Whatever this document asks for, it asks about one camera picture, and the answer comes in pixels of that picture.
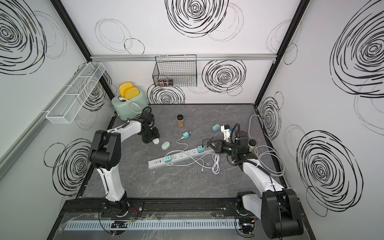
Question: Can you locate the brown spice bottle black lid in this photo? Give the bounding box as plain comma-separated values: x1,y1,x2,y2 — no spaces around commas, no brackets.
177,114,184,128

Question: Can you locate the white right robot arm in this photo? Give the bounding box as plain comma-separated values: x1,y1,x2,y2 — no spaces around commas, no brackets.
207,131,304,239

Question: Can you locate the white round earbud case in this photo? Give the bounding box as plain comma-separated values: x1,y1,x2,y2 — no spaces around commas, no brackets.
152,138,160,145

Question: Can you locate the mint green toaster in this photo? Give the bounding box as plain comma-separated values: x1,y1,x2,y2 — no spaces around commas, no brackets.
112,90,149,121

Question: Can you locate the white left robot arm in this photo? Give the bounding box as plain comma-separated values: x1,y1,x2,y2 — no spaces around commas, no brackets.
88,106,160,218

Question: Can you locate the clear jar black lid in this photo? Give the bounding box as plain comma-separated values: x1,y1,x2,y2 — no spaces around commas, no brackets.
248,139,257,153

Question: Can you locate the white charging cable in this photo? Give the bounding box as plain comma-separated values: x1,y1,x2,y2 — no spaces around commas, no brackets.
164,139,221,175

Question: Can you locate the white wire wall shelf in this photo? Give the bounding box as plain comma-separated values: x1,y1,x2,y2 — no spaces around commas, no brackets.
46,63,107,124

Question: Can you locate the black wire wall basket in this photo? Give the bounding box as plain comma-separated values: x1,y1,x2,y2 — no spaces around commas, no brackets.
152,55,198,87

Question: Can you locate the white power strip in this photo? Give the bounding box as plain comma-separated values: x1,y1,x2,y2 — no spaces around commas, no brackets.
148,147,214,170

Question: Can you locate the pale green round earbud case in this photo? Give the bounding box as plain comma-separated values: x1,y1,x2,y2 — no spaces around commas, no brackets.
161,142,171,151

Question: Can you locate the front yellow toast slice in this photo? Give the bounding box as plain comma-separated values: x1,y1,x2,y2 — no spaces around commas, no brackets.
124,87,140,100

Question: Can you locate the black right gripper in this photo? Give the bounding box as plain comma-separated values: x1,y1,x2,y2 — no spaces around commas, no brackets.
209,138,240,156

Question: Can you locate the yellow toast slice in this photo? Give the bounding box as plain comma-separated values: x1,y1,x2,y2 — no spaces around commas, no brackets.
119,82,133,97
124,87,140,100

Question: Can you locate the rear yellow toast slice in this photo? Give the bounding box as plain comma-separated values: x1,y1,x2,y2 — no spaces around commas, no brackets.
119,82,133,97

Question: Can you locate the light blue earbud case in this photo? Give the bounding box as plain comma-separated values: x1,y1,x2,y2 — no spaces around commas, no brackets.
212,124,221,132

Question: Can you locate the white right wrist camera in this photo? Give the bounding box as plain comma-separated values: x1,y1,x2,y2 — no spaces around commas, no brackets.
220,125,233,143

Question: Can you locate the white slotted cable duct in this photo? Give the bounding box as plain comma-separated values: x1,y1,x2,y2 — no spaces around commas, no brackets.
64,219,240,232

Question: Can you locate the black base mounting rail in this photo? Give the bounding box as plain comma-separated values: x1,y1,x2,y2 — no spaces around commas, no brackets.
59,198,253,218

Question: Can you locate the teal charger with white cable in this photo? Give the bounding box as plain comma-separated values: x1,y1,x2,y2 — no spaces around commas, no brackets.
177,131,192,141

